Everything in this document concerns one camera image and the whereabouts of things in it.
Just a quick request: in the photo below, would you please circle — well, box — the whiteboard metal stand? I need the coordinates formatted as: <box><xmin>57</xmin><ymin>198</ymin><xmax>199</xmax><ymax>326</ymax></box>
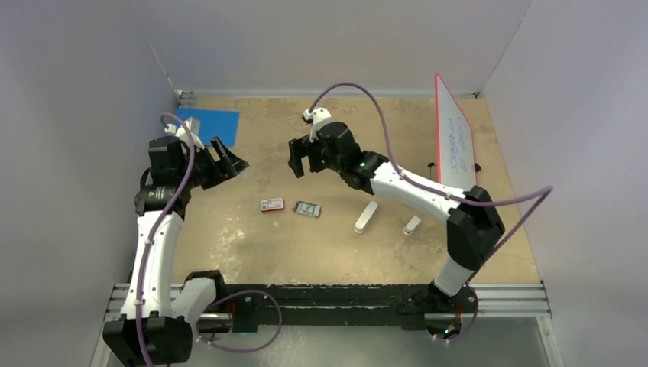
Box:
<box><xmin>427</xmin><ymin>161</ymin><xmax>483</xmax><ymax>179</ymax></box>

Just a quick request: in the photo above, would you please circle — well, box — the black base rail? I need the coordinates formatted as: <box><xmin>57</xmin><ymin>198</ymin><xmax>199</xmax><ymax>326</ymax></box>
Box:
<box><xmin>206</xmin><ymin>284</ymin><xmax>478</xmax><ymax>335</ymax></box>

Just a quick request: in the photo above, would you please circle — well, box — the staple box tray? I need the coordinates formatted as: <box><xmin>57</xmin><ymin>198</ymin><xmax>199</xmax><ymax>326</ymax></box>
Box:
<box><xmin>293</xmin><ymin>201</ymin><xmax>322</xmax><ymax>218</ymax></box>

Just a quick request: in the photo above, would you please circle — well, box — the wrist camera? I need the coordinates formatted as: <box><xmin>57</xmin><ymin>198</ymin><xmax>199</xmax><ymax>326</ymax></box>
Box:
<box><xmin>302</xmin><ymin>107</ymin><xmax>333</xmax><ymax>142</ymax></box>
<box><xmin>163</xmin><ymin>117</ymin><xmax>205</xmax><ymax>151</ymax></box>

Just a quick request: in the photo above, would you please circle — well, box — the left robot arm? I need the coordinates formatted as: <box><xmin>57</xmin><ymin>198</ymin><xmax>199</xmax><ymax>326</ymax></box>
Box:
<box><xmin>102</xmin><ymin>136</ymin><xmax>248</xmax><ymax>366</ymax></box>

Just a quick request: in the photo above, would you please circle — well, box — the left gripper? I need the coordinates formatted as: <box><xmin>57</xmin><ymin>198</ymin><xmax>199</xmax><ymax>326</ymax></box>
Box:
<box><xmin>177</xmin><ymin>137</ymin><xmax>246</xmax><ymax>190</ymax></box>

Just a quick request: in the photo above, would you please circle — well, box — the small white staple remover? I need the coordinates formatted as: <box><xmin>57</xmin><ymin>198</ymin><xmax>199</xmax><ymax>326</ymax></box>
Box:
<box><xmin>403</xmin><ymin>216</ymin><xmax>422</xmax><ymax>235</ymax></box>

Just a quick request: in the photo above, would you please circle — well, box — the red white staple box sleeve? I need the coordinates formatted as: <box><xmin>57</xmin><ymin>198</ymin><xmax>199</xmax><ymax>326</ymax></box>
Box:
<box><xmin>260</xmin><ymin>198</ymin><xmax>285</xmax><ymax>213</ymax></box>

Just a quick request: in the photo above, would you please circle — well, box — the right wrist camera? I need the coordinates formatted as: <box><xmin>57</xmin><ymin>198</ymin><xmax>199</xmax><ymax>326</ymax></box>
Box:
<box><xmin>302</xmin><ymin>107</ymin><xmax>333</xmax><ymax>142</ymax></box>

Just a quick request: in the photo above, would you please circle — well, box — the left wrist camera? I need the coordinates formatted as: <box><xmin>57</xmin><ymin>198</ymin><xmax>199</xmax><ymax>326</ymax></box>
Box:
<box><xmin>163</xmin><ymin>117</ymin><xmax>205</xmax><ymax>151</ymax></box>

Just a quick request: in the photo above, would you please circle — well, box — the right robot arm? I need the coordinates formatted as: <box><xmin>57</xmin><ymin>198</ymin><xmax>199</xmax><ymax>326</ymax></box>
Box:
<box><xmin>288</xmin><ymin>122</ymin><xmax>505</xmax><ymax>311</ymax></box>

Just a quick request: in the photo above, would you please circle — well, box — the blue plastic board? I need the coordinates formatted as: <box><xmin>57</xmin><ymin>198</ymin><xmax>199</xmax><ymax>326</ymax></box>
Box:
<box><xmin>177</xmin><ymin>107</ymin><xmax>240</xmax><ymax>148</ymax></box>

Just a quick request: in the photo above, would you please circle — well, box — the white stapler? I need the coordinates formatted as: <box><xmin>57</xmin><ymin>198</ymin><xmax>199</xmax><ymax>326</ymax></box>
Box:
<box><xmin>354</xmin><ymin>201</ymin><xmax>378</xmax><ymax>234</ymax></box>

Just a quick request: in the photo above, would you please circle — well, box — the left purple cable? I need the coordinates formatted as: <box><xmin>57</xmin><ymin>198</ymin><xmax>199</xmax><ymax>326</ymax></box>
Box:
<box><xmin>134</xmin><ymin>112</ymin><xmax>199</xmax><ymax>367</ymax></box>

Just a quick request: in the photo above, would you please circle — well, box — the red framed whiteboard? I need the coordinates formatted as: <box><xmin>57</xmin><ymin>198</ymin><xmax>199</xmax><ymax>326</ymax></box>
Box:
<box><xmin>435</xmin><ymin>74</ymin><xmax>477</xmax><ymax>190</ymax></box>

